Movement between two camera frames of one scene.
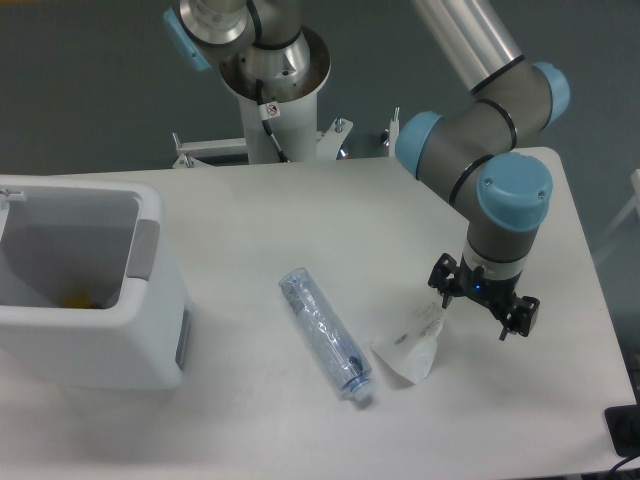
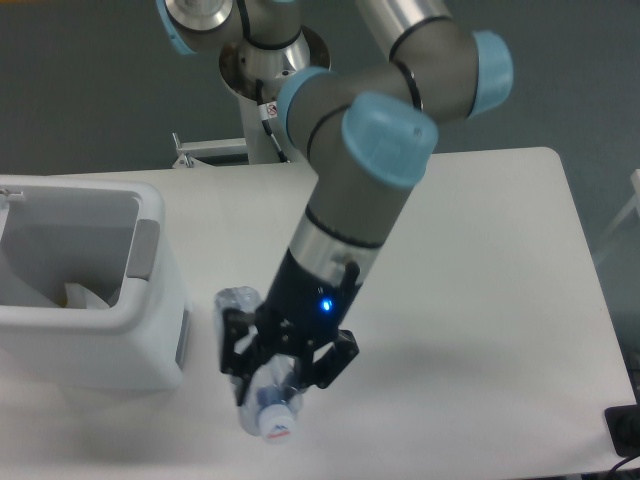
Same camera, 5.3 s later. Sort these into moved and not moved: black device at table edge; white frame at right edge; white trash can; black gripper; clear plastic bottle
Moved: clear plastic bottle; black gripper
Not moved: white frame at right edge; white trash can; black device at table edge
